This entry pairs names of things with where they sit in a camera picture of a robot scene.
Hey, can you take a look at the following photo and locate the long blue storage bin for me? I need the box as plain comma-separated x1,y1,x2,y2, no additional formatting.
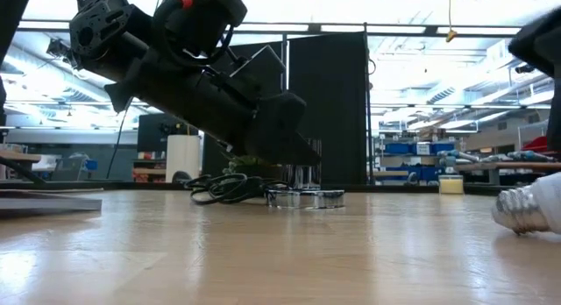
384,166,444,182

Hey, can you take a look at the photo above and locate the black monitor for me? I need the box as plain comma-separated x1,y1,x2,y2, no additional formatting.
137,113,201,153

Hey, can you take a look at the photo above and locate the black power cord with plug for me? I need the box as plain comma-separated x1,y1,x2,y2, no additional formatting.
183,172,290,206

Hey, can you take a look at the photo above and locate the white cylinder roll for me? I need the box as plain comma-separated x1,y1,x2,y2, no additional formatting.
165,134,202,183

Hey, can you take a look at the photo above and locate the red plastic object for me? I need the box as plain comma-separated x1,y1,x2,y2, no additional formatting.
521,136,549,153

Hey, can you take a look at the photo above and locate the wooden side table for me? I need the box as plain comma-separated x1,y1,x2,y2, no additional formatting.
0,149,43,186

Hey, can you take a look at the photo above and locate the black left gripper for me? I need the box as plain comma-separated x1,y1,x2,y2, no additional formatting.
103,48,323,167

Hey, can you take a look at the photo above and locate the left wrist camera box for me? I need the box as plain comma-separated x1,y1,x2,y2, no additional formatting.
230,45,287,98

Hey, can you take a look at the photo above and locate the grey office chair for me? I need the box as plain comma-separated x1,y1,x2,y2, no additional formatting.
50,153,89,182

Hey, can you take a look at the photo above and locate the small yellow candle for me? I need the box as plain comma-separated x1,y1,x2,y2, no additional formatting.
438,174,465,195

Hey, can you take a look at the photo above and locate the chrome lamp base with socket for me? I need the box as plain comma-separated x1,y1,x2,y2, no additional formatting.
265,138,346,210

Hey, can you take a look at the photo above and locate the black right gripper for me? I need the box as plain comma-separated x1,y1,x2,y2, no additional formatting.
508,7,561,153

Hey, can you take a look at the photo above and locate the yellow pendant plug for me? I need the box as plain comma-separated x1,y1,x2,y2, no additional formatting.
445,0,458,43

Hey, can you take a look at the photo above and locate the white frosted lightbulb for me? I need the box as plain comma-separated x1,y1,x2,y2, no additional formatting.
490,171,561,236

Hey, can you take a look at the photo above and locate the small potted green plant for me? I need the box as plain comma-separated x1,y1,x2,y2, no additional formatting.
221,154,286,181

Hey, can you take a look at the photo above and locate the wooden workbench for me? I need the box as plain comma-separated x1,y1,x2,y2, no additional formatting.
455,161,561,187

